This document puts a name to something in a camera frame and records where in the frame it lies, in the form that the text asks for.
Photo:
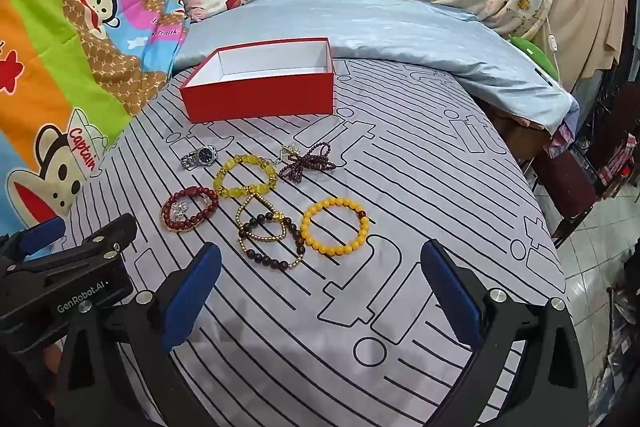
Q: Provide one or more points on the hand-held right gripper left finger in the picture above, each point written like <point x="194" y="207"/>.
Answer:
<point x="192" y="297"/>

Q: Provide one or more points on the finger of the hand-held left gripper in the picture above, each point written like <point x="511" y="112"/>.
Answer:
<point x="42" y="233"/>
<point x="107" y="231"/>

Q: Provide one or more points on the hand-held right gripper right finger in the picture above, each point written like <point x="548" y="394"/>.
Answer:
<point x="450" y="297"/>

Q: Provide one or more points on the silver flower pendant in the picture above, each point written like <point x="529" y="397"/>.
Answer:
<point x="180" y="209"/>

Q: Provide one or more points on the silver wrist watch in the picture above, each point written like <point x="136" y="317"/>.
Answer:
<point x="205" y="153"/>

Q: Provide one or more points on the red cardboard box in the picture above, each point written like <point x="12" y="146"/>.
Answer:
<point x="250" y="102"/>

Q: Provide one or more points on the grey striped bedsheet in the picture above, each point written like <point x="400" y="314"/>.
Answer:
<point x="400" y="207"/>

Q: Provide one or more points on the dark red stool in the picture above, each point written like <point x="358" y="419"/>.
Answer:
<point x="565" y="187"/>

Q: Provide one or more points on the colourful monkey printed blanket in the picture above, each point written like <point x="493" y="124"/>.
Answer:
<point x="75" y="57"/>

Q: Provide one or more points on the checked cloth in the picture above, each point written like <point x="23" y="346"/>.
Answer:
<point x="565" y="132"/>

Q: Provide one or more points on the plaid cloth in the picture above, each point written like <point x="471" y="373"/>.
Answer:
<point x="620" y="162"/>

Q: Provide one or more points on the black flat device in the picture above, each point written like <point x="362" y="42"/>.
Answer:
<point x="542" y="74"/>

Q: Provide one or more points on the green plastic object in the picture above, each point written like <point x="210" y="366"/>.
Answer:
<point x="537" y="57"/>

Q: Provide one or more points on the light blue blanket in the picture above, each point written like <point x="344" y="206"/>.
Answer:
<point x="375" y="27"/>

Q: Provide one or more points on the wooden bed frame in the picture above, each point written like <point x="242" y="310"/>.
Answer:
<point x="515" y="137"/>

